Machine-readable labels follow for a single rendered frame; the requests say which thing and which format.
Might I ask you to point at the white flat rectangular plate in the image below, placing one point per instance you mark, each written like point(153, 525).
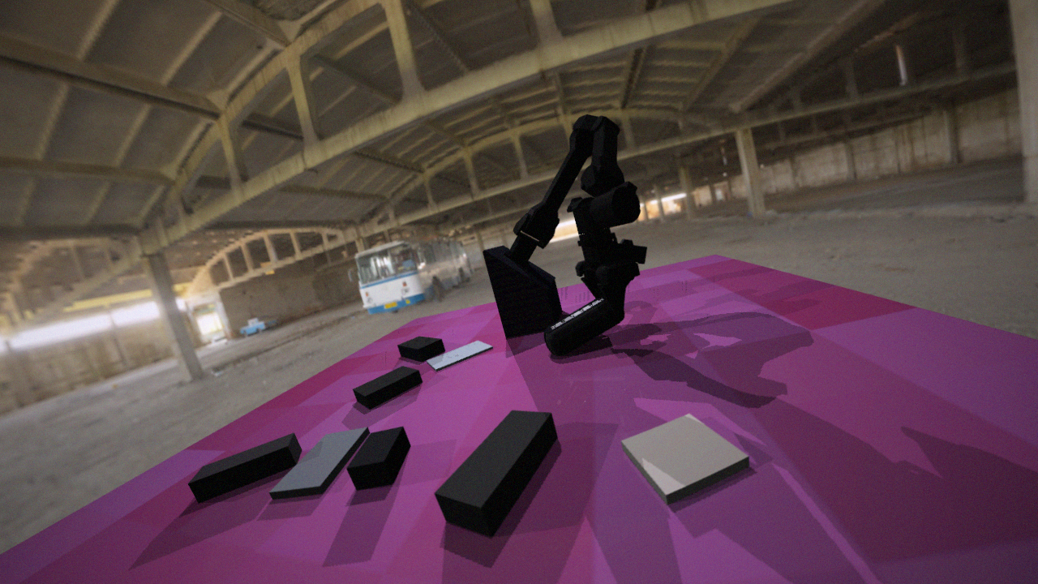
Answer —
point(458, 355)

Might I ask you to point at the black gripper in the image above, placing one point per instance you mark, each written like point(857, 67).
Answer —
point(603, 276)

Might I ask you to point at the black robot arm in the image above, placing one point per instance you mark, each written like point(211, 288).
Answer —
point(614, 203)

